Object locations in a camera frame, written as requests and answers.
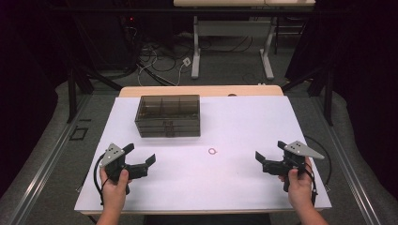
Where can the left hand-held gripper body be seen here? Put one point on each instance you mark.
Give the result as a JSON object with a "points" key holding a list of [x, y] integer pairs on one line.
{"points": [[114, 162]]}

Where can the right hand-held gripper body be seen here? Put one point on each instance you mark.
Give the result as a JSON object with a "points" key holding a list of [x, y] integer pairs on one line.
{"points": [[294, 162]]}

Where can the smoky transparent drawer box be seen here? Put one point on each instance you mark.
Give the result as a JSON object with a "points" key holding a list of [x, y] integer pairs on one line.
{"points": [[169, 109]]}

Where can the person's right hand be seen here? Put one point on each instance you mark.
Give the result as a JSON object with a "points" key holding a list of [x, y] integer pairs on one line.
{"points": [[299, 190]]}

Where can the person's left hand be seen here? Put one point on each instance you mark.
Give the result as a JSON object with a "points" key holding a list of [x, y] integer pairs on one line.
{"points": [[113, 195]]}

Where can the white table mat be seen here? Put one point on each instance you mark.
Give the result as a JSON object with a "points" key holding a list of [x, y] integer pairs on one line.
{"points": [[219, 184]]}

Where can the black metal stand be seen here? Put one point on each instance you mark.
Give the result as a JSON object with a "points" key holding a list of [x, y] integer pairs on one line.
{"points": [[328, 97], [72, 93]]}

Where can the person's dark lap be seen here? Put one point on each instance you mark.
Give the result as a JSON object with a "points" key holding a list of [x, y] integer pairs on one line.
{"points": [[206, 219]]}

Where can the light wooden table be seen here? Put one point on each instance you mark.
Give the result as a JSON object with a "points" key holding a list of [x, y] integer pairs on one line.
{"points": [[203, 90]]}

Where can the white power plug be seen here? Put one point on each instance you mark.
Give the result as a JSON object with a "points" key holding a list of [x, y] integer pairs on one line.
{"points": [[186, 61]]}

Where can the dark curtain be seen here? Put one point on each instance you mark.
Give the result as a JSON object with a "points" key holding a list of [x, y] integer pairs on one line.
{"points": [[366, 78], [22, 93]]}

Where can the black stool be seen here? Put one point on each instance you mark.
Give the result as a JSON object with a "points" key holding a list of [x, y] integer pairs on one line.
{"points": [[289, 31]]}

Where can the white desk with legs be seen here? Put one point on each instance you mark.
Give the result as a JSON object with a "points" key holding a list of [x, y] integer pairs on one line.
{"points": [[231, 29]]}

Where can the metal floor rail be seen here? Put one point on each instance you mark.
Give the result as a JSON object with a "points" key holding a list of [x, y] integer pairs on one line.
{"points": [[40, 175], [353, 184]]}

